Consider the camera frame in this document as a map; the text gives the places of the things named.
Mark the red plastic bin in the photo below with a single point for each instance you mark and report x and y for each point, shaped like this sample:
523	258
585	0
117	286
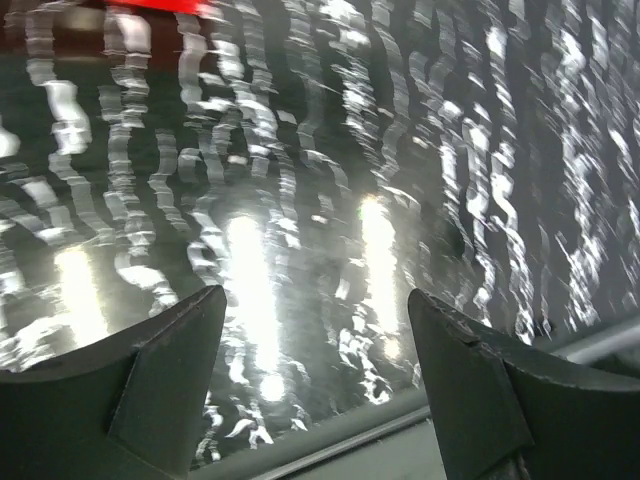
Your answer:
190	7

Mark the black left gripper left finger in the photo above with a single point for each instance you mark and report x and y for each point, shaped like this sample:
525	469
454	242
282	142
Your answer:
126	407

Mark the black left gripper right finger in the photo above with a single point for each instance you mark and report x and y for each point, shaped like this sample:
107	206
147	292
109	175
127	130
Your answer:
502	409

